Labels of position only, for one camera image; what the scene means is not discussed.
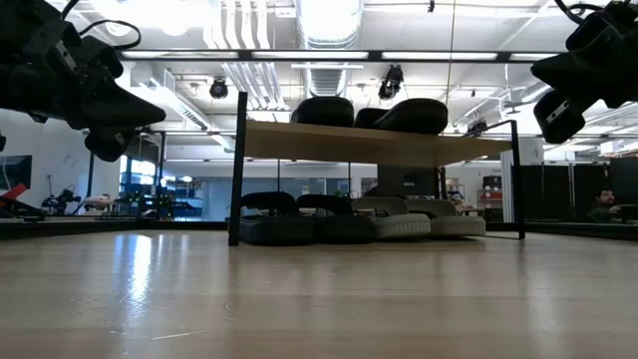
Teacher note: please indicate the person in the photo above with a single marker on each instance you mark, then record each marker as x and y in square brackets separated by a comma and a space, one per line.
[604, 199]

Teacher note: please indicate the shelf with red bins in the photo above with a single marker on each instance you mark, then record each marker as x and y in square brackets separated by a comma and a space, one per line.
[491, 197]

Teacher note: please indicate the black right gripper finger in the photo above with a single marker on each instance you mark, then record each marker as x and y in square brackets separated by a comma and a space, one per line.
[578, 57]
[578, 82]

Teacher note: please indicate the black aluminium table frame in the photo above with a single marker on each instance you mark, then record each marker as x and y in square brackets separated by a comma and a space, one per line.
[573, 230]

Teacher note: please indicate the white ceiling vent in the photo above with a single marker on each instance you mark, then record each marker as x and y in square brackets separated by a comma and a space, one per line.
[326, 82]

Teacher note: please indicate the black background monitor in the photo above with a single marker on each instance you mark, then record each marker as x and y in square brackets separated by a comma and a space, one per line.
[406, 182]

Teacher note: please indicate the grey slide sandal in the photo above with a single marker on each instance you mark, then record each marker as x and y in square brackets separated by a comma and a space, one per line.
[401, 227]
[458, 225]

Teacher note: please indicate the red background object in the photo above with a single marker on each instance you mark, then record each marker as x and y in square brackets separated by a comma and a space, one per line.
[12, 192]

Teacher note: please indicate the black room partitions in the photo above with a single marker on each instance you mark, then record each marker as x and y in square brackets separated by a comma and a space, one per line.
[558, 189]

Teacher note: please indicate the black slide sandal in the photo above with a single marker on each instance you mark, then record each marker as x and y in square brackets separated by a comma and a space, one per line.
[344, 230]
[276, 232]
[324, 112]
[418, 117]

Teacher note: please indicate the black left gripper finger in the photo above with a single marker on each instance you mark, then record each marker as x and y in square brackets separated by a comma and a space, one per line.
[114, 97]
[114, 118]

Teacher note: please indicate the white ventilation duct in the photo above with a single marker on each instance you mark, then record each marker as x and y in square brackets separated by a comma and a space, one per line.
[329, 20]

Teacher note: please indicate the black overhead light bar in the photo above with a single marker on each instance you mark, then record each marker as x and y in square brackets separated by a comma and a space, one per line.
[374, 55]

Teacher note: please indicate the black ceiling spotlight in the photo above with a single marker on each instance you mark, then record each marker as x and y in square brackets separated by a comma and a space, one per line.
[218, 89]
[477, 126]
[391, 82]

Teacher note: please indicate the dark wall monitor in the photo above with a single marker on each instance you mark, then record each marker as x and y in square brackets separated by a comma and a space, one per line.
[15, 172]

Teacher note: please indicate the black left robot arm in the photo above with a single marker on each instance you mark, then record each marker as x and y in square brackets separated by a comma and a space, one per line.
[12, 60]

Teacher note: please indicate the black background robot arm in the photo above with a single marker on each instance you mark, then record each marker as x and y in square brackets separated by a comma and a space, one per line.
[62, 199]

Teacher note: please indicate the wooden shelf with black frame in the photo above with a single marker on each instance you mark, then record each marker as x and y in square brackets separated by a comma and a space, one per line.
[374, 147]

